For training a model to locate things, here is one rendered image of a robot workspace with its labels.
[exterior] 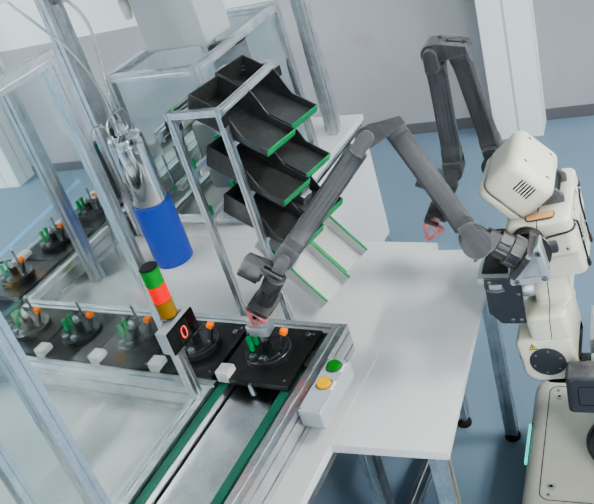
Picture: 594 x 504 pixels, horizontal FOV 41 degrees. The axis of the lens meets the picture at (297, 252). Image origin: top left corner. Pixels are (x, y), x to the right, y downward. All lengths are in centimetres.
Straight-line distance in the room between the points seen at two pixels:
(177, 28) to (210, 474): 180
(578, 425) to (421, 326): 72
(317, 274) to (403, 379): 44
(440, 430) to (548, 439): 80
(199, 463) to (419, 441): 58
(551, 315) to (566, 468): 62
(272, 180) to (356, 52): 333
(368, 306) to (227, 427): 65
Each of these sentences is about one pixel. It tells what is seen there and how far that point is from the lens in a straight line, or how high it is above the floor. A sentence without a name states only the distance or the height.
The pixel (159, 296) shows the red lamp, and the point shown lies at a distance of 206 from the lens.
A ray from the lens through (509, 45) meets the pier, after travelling 512.
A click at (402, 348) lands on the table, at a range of 238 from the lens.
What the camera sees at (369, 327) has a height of 86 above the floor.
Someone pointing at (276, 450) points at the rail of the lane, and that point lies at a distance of 207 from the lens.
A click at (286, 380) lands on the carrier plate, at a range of 221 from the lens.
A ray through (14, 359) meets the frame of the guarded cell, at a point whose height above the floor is 171.
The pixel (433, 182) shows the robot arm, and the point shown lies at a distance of 202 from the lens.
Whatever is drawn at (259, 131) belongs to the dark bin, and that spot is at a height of 154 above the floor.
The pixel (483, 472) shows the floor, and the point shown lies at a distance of 315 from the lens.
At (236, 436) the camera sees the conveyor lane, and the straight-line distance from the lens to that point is 219.
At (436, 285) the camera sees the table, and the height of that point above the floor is 86.
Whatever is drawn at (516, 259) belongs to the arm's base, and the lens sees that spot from 206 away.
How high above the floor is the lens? 236
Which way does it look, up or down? 30 degrees down
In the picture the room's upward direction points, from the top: 18 degrees counter-clockwise
